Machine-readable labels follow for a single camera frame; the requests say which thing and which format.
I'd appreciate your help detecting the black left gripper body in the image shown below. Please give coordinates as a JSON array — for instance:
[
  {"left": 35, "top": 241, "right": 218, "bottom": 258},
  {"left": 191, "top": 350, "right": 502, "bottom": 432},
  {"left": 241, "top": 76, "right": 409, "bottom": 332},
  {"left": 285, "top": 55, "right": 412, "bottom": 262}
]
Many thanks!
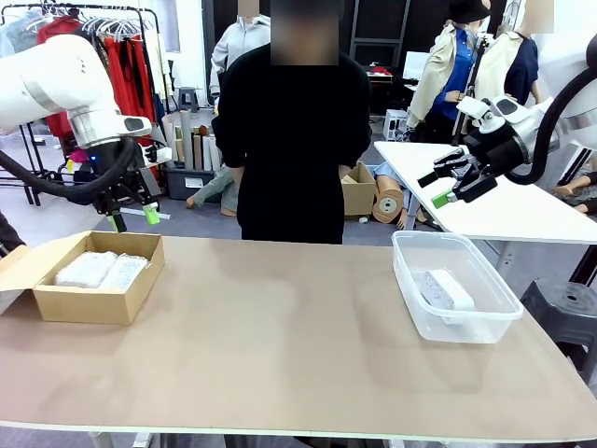
[{"left": 91, "top": 139, "right": 144, "bottom": 211}]

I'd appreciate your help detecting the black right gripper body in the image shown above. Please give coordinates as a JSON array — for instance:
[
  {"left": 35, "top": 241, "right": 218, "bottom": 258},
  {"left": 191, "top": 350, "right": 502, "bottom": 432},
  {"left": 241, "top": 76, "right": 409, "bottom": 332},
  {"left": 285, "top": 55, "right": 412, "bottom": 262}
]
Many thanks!
[{"left": 465, "top": 123, "right": 531, "bottom": 181}]

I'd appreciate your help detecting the bubble-wrapped white clock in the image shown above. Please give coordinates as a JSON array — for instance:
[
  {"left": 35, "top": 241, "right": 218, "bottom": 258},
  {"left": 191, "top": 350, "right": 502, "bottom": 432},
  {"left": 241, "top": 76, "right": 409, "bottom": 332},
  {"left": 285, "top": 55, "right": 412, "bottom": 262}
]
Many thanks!
[
  {"left": 54, "top": 250, "right": 118, "bottom": 289},
  {"left": 100, "top": 254, "right": 149, "bottom": 293}
]

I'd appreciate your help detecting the white rectangular power strip box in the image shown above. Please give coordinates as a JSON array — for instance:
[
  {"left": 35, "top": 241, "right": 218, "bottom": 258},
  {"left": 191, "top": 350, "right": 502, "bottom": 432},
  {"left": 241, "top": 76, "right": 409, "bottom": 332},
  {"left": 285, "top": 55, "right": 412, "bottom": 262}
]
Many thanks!
[{"left": 422, "top": 269, "right": 476, "bottom": 313}]

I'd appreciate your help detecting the person's right forearm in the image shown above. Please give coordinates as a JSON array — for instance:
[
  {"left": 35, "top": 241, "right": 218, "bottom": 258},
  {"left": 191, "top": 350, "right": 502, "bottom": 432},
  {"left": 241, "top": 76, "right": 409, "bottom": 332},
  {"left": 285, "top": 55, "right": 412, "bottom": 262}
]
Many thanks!
[{"left": 228, "top": 162, "right": 246, "bottom": 220}]

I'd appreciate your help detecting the dark grey storage bin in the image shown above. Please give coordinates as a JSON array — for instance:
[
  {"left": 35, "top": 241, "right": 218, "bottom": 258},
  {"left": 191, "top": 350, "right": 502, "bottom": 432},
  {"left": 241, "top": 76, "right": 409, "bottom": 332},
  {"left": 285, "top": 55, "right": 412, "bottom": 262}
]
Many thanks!
[{"left": 165, "top": 165, "right": 224, "bottom": 203}]

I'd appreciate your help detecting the white side table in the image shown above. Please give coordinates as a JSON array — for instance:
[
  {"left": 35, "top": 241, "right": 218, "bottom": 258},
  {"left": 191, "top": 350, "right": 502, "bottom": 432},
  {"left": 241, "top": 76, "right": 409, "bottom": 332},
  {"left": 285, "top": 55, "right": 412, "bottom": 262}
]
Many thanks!
[{"left": 374, "top": 141, "right": 597, "bottom": 246}]

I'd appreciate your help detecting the slanted grey paper roll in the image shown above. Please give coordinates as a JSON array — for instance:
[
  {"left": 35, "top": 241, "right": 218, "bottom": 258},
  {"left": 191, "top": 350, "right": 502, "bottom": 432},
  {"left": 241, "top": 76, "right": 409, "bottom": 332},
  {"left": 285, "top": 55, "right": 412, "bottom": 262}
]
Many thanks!
[{"left": 145, "top": 121, "right": 176, "bottom": 169}]

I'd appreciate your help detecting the child mannequin green jacket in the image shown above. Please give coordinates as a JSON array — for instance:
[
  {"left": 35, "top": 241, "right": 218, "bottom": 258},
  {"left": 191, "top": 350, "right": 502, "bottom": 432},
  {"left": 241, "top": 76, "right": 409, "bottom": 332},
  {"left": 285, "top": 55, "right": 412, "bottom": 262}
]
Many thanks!
[{"left": 186, "top": 162, "right": 242, "bottom": 218}]

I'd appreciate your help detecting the white computer case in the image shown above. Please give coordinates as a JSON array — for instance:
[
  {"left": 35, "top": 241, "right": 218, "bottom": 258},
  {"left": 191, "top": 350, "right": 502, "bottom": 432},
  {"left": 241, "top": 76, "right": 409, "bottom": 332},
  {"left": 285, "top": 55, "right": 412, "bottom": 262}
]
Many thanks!
[{"left": 382, "top": 109, "right": 410, "bottom": 141}]

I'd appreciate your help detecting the cream paper roll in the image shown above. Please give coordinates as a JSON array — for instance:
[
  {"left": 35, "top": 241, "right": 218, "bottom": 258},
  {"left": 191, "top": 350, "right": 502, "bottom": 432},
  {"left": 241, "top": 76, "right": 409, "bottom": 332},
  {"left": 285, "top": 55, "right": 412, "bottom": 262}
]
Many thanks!
[{"left": 161, "top": 114, "right": 182, "bottom": 167}]

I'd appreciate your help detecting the brown kraft paper spool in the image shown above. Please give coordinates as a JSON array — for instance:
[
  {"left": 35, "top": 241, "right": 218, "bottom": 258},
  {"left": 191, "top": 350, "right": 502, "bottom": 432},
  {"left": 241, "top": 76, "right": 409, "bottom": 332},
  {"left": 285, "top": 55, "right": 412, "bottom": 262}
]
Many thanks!
[{"left": 371, "top": 186, "right": 406, "bottom": 226}]

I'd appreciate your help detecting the tall grey paper roll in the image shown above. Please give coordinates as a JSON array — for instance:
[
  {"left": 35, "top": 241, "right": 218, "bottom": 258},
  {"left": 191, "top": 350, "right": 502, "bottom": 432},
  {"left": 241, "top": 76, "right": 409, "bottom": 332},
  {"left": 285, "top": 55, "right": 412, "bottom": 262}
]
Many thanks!
[{"left": 179, "top": 109, "right": 195, "bottom": 170}]

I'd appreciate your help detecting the white paper roll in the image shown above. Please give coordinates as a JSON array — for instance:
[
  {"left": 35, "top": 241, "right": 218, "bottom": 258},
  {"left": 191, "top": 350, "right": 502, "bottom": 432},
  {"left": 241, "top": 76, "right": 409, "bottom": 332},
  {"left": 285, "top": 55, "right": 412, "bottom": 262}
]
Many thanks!
[{"left": 207, "top": 133, "right": 223, "bottom": 172}]

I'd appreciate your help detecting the black tripod stand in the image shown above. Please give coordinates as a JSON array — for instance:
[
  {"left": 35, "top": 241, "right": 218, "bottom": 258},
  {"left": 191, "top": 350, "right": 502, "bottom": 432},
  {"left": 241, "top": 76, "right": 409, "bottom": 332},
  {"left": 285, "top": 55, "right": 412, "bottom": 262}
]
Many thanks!
[{"left": 451, "top": 33, "right": 491, "bottom": 147}]

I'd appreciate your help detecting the open cardboard box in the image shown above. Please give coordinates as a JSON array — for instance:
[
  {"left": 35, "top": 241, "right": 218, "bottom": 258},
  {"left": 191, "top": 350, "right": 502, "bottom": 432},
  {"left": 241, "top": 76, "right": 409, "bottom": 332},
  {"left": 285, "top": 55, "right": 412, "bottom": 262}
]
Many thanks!
[{"left": 0, "top": 231, "right": 167, "bottom": 327}]

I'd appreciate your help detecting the red dress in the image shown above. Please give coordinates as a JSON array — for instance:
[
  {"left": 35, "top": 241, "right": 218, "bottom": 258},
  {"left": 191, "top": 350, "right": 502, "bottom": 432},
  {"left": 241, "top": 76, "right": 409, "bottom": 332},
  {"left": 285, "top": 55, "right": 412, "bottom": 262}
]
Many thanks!
[{"left": 103, "top": 35, "right": 160, "bottom": 141}]

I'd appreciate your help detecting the mannequin cream jacket navy top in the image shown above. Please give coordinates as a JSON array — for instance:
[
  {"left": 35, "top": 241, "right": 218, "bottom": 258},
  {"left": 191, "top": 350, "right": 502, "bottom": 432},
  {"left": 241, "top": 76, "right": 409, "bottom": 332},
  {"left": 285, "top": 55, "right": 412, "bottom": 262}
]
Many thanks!
[{"left": 468, "top": 0, "right": 547, "bottom": 155}]

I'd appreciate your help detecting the mannequin beige coat blue shirt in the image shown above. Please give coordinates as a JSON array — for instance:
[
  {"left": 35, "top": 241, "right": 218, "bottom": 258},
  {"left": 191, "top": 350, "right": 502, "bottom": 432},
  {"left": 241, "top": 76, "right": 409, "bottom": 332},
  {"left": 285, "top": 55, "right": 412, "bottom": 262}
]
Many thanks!
[{"left": 405, "top": 0, "right": 491, "bottom": 144}]

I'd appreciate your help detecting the cardboard box on floor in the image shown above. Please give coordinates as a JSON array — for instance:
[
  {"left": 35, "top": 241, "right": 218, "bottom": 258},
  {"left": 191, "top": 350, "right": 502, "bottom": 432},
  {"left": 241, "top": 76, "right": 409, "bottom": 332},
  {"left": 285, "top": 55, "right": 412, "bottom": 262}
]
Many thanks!
[{"left": 341, "top": 161, "right": 378, "bottom": 220}]

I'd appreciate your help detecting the white computer monitor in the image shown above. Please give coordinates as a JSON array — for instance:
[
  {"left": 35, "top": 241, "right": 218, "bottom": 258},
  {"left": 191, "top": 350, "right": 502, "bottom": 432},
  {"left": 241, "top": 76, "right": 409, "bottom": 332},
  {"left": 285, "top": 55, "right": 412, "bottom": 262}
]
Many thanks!
[{"left": 403, "top": 49, "right": 433, "bottom": 80}]

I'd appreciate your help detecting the bystander arm black sleeve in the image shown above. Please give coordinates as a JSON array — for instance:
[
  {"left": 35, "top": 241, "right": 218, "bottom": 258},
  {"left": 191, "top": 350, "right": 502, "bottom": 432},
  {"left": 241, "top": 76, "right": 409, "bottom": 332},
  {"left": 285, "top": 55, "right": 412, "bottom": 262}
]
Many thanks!
[{"left": 0, "top": 209, "right": 27, "bottom": 256}]

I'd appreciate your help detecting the small grey step stool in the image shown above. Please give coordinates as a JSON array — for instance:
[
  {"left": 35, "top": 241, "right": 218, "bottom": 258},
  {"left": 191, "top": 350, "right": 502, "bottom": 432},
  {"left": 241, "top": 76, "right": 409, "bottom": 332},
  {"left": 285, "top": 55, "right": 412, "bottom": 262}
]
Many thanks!
[{"left": 176, "top": 86, "right": 201, "bottom": 113}]

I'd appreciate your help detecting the cream hanging garment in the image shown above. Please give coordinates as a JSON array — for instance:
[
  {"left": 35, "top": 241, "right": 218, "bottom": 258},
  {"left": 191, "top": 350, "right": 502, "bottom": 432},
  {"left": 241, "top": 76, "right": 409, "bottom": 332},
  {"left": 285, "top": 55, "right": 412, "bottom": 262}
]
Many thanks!
[{"left": 142, "top": 28, "right": 174, "bottom": 102}]

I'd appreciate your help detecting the clear plastic container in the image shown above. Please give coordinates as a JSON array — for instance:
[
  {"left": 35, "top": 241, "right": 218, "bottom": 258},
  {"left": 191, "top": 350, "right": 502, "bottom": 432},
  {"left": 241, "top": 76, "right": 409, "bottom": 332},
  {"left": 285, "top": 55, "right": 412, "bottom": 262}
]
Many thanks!
[{"left": 391, "top": 230, "right": 525, "bottom": 345}]

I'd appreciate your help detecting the red coat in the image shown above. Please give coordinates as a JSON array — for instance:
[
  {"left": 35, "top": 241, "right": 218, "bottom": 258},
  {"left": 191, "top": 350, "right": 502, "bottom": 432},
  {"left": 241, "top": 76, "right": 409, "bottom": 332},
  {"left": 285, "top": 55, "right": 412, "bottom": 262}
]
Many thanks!
[{"left": 36, "top": 16, "right": 83, "bottom": 139}]

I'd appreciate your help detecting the pale blue jacket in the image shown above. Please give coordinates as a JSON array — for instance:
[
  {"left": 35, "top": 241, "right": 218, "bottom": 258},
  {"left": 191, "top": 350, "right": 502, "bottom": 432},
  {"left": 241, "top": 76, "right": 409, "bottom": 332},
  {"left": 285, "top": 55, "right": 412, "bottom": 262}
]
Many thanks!
[{"left": 0, "top": 8, "right": 46, "bottom": 55}]

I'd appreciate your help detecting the black plastic stool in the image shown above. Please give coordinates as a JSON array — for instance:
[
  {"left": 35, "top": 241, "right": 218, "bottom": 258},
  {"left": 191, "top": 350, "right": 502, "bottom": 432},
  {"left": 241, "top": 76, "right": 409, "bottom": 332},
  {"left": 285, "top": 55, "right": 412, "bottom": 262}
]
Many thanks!
[{"left": 520, "top": 278, "right": 597, "bottom": 374}]

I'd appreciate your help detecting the person in black shirt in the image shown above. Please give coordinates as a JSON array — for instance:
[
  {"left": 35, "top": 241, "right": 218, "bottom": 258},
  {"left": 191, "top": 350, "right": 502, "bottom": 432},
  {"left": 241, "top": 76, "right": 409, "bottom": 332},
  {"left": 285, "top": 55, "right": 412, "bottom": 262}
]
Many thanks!
[{"left": 212, "top": 0, "right": 373, "bottom": 245}]

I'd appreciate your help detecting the black metal clothes rack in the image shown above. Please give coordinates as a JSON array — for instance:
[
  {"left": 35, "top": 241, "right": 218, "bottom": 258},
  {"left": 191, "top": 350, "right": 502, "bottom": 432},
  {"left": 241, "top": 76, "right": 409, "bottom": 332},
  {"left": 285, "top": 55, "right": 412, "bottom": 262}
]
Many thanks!
[{"left": 0, "top": 3, "right": 162, "bottom": 211}]

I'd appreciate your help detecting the black left arm hose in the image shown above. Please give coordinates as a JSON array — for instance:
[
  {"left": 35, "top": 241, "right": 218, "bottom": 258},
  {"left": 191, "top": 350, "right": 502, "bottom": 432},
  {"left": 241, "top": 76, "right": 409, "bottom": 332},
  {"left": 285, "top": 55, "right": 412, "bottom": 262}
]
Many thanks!
[{"left": 0, "top": 137, "right": 141, "bottom": 206}]

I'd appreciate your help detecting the black arm hose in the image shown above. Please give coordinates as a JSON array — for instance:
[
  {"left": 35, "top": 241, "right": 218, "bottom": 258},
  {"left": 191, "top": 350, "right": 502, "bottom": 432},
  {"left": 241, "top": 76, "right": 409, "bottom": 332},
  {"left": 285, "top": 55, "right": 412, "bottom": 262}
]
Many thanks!
[
  {"left": 0, "top": 137, "right": 141, "bottom": 206},
  {"left": 507, "top": 69, "right": 596, "bottom": 187}
]

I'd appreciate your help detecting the black right arm hose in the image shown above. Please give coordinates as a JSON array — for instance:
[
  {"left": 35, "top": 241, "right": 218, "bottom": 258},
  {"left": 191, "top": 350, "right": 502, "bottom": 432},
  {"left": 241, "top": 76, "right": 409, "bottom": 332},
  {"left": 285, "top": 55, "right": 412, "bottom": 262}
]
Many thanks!
[{"left": 507, "top": 69, "right": 596, "bottom": 187}]

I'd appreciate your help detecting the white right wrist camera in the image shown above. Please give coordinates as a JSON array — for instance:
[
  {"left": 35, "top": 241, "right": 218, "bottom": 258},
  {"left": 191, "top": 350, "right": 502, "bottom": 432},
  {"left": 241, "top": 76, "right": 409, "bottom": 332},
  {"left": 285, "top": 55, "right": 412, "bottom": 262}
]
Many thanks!
[{"left": 455, "top": 95, "right": 507, "bottom": 135}]

